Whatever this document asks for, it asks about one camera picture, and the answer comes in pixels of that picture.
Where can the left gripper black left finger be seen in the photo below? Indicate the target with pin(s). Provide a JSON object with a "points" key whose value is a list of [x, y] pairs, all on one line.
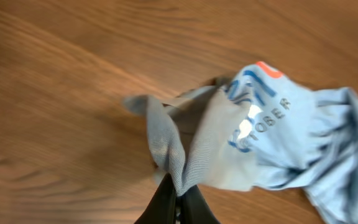
{"points": [[162, 207]]}

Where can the light blue printed t-shirt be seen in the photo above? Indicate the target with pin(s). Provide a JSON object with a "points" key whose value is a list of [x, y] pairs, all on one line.
{"points": [[257, 129]]}

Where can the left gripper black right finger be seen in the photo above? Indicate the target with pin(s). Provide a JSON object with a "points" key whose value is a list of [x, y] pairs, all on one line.
{"points": [[197, 208]]}

